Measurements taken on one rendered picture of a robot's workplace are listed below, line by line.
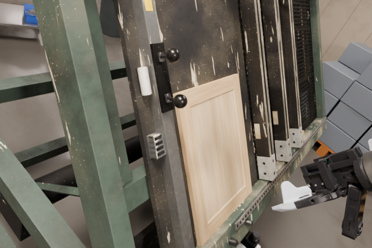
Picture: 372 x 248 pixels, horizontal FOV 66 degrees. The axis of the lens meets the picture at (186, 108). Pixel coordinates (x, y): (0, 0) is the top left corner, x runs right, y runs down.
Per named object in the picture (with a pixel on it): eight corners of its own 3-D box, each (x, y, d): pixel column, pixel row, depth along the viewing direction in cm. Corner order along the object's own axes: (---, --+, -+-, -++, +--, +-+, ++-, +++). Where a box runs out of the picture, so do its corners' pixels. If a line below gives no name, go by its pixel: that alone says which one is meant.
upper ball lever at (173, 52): (154, 65, 83) (169, 63, 71) (151, 51, 83) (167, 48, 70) (166, 62, 85) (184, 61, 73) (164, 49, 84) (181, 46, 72)
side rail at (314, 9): (309, 117, 244) (323, 117, 237) (299, -21, 223) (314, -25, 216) (311, 114, 250) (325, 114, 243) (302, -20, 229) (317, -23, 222)
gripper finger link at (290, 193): (263, 187, 66) (302, 173, 64) (274, 213, 64) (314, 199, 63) (263, 190, 63) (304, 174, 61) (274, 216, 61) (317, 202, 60)
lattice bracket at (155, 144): (150, 158, 86) (157, 159, 84) (145, 136, 85) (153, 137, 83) (159, 153, 89) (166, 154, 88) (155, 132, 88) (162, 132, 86)
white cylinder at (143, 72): (134, 68, 82) (139, 96, 83) (141, 67, 80) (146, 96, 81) (141, 67, 84) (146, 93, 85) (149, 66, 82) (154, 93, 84)
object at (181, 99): (161, 104, 86) (177, 110, 73) (159, 92, 85) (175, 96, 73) (172, 102, 87) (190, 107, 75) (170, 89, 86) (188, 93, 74)
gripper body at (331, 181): (311, 159, 68) (363, 143, 60) (328, 195, 66) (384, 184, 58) (296, 168, 63) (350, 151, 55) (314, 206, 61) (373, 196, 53)
